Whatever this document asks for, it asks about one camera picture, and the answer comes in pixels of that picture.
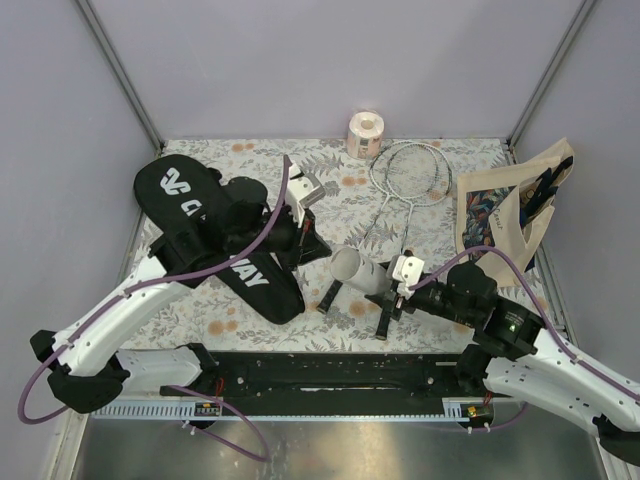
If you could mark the left badminton racket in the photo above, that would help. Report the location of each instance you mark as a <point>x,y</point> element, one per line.
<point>365,235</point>

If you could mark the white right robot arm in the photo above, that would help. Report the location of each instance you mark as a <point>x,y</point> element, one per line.
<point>515,353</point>

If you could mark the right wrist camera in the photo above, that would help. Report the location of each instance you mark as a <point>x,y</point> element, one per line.
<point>406,270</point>

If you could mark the right badminton racket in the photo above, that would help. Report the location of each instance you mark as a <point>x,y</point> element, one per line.
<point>415,175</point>

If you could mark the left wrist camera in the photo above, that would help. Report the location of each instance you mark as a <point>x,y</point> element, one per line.
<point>302,191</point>

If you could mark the badminton racket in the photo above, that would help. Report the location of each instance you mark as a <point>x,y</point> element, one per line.
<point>415,175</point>
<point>365,235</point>

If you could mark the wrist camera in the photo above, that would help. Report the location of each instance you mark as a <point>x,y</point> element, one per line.
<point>406,270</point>
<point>302,191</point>

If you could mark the floral table mat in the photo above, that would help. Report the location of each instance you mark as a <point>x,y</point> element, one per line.
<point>214,316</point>

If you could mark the white shuttlecock tube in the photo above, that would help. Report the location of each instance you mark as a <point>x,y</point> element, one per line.
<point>359,272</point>

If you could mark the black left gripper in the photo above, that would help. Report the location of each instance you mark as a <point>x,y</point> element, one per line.
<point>307,245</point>

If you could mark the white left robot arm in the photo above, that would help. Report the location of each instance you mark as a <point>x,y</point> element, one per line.
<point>87,365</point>

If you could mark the pink toilet paper roll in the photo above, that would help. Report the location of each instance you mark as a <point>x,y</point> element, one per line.
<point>365,133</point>

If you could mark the black racket bag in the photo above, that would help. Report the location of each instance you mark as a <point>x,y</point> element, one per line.
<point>196,213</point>

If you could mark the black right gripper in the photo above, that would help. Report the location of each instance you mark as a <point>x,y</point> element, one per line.
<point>392,307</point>

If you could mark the beige tote bag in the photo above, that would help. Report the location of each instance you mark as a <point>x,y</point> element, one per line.
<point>510,208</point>

